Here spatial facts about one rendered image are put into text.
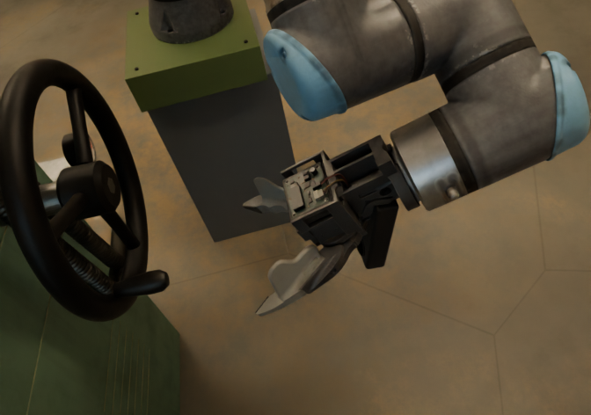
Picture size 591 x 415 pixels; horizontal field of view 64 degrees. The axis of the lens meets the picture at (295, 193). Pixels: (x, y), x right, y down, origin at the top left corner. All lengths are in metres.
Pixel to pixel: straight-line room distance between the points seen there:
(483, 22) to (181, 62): 0.70
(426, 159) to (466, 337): 0.88
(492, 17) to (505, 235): 1.04
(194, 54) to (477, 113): 0.71
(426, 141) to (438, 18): 0.11
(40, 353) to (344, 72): 0.57
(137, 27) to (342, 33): 0.84
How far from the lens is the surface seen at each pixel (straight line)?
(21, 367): 0.75
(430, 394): 1.23
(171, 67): 1.04
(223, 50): 1.04
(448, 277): 1.36
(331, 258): 0.49
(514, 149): 0.46
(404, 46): 0.44
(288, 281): 0.49
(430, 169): 0.45
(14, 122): 0.47
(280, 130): 1.20
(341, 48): 0.42
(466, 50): 0.47
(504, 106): 0.46
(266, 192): 0.56
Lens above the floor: 1.18
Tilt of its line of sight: 50 degrees down
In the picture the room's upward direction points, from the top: 13 degrees counter-clockwise
